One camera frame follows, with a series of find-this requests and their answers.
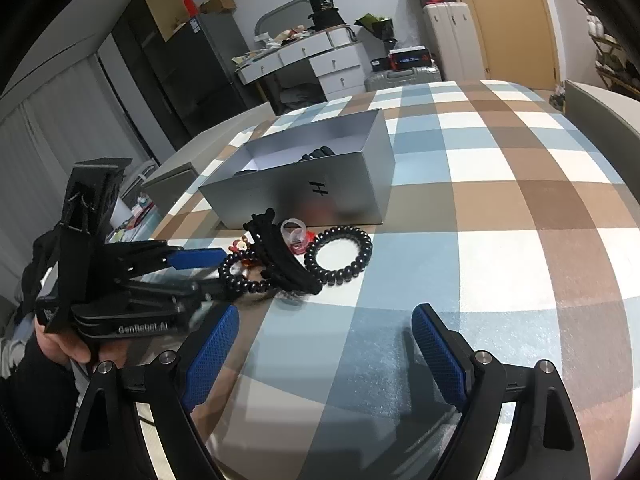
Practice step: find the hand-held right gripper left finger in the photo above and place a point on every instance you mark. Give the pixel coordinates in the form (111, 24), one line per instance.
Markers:
(215, 350)

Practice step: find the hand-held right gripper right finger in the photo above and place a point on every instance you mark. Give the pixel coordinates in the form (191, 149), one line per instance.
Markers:
(435, 350)

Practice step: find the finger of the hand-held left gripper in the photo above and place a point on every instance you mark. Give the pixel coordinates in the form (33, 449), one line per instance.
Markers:
(195, 258)
(170, 292)

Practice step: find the small figurine charm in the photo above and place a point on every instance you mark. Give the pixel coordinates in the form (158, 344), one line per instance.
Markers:
(241, 245)

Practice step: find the black hair claw clip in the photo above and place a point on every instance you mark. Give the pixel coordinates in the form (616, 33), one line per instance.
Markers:
(280, 260)

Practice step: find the silver box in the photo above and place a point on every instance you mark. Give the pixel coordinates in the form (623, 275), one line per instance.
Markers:
(280, 195)

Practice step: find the clear and red small clip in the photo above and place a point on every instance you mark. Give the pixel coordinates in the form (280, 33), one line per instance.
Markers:
(300, 235)

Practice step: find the red hair accessory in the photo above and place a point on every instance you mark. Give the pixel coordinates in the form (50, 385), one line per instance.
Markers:
(309, 236)

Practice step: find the person's left forearm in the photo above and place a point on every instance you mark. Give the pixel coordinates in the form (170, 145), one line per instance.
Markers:
(30, 410)

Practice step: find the person's left hand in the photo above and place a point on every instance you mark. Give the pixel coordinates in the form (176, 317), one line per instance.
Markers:
(65, 347)

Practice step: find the grey storage bench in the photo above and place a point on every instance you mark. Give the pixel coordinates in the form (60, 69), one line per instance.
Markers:
(170, 185)

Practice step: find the white curtain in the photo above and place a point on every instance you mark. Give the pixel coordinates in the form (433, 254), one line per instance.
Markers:
(40, 160)

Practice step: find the plaid blanket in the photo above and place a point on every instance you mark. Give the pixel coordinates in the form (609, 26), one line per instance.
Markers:
(500, 210)

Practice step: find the dark wardrobe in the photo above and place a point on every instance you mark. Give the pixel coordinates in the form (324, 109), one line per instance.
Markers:
(145, 75)

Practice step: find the dark bag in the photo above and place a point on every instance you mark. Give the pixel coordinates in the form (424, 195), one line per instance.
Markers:
(300, 96)

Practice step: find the grey refrigerator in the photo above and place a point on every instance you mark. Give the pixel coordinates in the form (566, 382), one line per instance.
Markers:
(220, 60)

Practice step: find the white dressing table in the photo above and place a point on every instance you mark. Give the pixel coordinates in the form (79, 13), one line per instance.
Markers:
(330, 62)

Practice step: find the tall tan cardboard box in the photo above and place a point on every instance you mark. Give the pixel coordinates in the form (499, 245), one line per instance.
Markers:
(165, 10)

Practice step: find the open cardboard box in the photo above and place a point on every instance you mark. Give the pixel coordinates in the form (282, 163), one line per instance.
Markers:
(217, 4)

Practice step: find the arched mirror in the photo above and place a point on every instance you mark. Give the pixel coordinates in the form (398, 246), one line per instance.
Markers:
(280, 15)

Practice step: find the small black box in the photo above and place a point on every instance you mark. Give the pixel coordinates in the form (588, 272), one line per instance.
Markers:
(380, 64)

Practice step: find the silver suitcase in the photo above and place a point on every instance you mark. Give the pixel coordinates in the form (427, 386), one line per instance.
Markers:
(400, 79)

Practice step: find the black hat box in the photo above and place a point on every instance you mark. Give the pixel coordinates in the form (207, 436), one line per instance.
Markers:
(325, 10)

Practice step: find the black red case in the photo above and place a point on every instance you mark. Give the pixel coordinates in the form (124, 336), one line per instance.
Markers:
(410, 57)

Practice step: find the dark wrapped bouquet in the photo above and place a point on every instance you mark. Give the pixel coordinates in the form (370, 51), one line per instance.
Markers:
(375, 25)

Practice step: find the grey bed board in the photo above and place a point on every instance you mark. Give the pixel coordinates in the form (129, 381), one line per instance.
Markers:
(600, 105)

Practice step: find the beige suitcase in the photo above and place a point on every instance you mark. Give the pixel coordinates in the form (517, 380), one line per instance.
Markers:
(450, 40)

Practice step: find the wooden door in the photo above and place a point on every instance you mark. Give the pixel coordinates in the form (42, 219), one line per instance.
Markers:
(510, 25)

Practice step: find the wooden rack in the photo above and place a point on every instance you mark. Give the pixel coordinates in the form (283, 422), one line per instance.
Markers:
(607, 60)

